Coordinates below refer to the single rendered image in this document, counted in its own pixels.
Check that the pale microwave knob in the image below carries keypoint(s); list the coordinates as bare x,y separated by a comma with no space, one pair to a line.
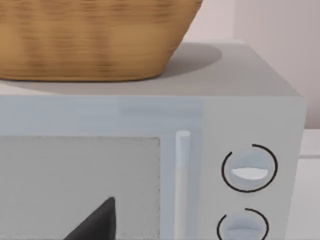
242,227
250,168

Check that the pale microwave oven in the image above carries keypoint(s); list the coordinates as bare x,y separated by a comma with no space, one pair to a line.
250,112

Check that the woven wicker basket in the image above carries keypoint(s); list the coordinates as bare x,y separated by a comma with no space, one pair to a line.
87,40

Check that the pale microwave door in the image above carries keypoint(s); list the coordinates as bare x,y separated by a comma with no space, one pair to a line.
75,162

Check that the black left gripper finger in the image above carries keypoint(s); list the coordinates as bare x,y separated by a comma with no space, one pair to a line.
102,222

